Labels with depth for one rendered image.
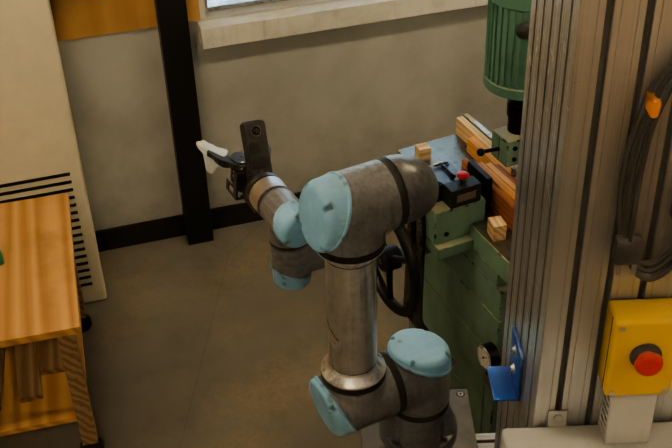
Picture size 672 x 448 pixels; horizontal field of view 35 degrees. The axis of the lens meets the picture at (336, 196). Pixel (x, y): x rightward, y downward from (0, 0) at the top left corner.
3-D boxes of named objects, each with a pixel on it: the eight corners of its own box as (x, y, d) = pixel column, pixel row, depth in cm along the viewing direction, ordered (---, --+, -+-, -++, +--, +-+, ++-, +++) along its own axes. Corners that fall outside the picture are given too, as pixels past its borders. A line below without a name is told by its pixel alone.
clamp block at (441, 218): (405, 213, 258) (405, 183, 253) (453, 199, 262) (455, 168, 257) (435, 246, 247) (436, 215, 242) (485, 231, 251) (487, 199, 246)
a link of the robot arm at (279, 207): (282, 258, 196) (279, 221, 191) (258, 227, 204) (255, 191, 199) (320, 245, 199) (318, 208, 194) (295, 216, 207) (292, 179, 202)
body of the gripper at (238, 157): (223, 186, 216) (246, 216, 207) (224, 149, 212) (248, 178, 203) (257, 180, 219) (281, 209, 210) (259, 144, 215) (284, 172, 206)
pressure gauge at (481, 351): (474, 364, 251) (476, 339, 246) (488, 359, 252) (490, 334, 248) (488, 381, 246) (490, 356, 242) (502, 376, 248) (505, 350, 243)
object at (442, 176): (412, 184, 252) (412, 165, 249) (452, 173, 256) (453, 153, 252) (439, 213, 242) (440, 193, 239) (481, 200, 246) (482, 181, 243)
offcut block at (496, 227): (486, 232, 246) (487, 217, 243) (499, 229, 246) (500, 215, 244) (492, 242, 243) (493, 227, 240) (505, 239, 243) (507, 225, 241)
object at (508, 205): (460, 181, 263) (461, 158, 259) (465, 180, 264) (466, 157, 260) (514, 234, 245) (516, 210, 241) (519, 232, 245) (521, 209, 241)
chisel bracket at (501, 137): (489, 159, 256) (491, 129, 251) (538, 145, 260) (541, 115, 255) (506, 174, 250) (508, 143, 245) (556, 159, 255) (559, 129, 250)
